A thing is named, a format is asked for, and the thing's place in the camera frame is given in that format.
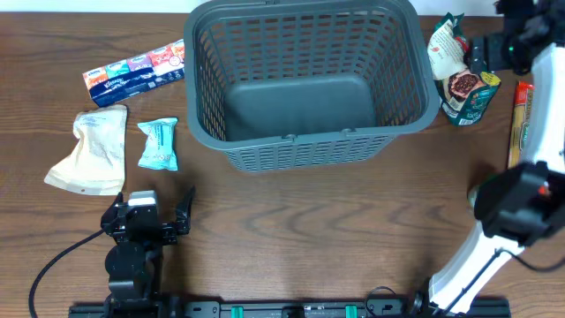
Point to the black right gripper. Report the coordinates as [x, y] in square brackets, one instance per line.
[494, 59]

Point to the grey plastic basket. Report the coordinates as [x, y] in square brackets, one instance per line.
[277, 85]

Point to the green Nescafe coffee bag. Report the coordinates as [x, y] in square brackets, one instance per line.
[464, 93]

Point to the green lid jar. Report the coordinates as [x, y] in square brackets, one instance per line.
[472, 196]

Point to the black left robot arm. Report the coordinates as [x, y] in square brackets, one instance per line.
[134, 264]

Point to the beige paper pouch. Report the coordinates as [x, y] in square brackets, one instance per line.
[96, 166]

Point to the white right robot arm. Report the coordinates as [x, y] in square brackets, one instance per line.
[524, 203]

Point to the Kleenex tissue multipack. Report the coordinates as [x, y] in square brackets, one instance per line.
[132, 76]

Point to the red spaghetti packet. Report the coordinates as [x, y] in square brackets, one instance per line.
[520, 121]

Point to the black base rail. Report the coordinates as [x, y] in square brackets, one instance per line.
[386, 307]

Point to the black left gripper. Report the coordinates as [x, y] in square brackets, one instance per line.
[113, 219]

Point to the light blue snack packet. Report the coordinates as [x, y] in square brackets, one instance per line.
[159, 153]

